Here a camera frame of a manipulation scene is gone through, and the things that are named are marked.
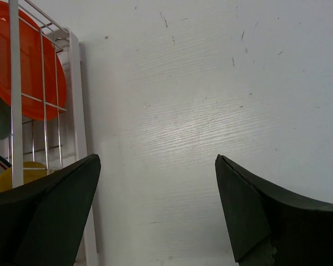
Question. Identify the orange plastic plate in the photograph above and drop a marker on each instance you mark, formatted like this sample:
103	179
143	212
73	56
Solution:
42	76

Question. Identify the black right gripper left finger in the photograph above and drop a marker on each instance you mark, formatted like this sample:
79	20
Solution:
42	222

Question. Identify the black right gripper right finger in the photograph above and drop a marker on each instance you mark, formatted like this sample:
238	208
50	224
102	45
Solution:
270	225

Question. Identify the metal wire dish rack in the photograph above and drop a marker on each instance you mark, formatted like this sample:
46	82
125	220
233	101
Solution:
38	148

